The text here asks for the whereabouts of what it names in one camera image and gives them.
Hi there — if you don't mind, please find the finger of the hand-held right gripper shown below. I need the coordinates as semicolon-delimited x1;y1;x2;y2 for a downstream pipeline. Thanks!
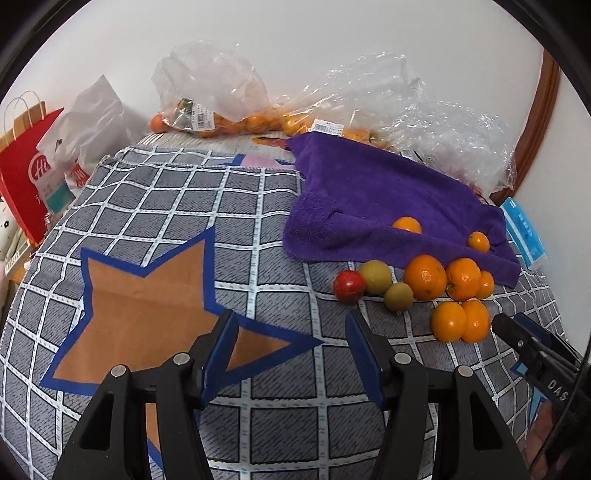
491;313;555;386
514;312;581;367

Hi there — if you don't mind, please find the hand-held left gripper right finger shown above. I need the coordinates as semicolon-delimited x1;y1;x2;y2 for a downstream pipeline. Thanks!
345;310;527;480

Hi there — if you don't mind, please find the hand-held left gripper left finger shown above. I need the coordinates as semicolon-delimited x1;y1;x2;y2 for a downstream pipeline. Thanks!
53;309;238;480

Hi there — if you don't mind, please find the small olive green fruit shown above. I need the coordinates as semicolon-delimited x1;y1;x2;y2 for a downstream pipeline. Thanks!
384;282;415;313

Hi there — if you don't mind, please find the small red fruit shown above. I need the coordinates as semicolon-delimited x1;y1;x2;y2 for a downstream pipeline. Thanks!
333;270;367;304

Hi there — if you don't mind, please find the large olive green fruit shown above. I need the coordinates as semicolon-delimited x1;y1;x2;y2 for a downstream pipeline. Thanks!
359;260;393;295

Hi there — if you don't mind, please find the person's right hand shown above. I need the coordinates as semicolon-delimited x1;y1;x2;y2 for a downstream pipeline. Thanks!
526;399;557;467

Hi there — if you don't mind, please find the blue packet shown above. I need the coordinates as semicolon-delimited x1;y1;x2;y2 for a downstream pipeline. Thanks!
500;198;546;271

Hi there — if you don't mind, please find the large orange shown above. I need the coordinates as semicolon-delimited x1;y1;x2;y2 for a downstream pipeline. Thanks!
404;254;448;302

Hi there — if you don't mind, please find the grey checked star blanket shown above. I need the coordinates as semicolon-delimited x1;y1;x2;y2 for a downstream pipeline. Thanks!
0;145;578;480

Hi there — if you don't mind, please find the purple towel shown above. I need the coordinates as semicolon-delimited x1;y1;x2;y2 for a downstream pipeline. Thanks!
283;133;522;288

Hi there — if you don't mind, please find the crumpled clear plastic bag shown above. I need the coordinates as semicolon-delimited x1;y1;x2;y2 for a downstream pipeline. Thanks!
392;99;516;195

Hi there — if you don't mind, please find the floral cloth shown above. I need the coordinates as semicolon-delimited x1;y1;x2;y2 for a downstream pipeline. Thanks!
0;196;28;282

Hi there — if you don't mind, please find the white plastic bag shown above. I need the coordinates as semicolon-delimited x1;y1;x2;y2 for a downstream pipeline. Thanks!
36;74;149;197

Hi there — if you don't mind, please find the clear bag of mandarins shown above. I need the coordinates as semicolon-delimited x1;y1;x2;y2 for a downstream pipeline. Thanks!
150;41;283;139
281;52;432;149

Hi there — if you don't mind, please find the red paper bag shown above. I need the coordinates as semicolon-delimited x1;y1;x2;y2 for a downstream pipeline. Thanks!
0;90;66;245

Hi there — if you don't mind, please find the brown wooden frame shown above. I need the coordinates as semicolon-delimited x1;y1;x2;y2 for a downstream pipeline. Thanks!
489;47;562;205

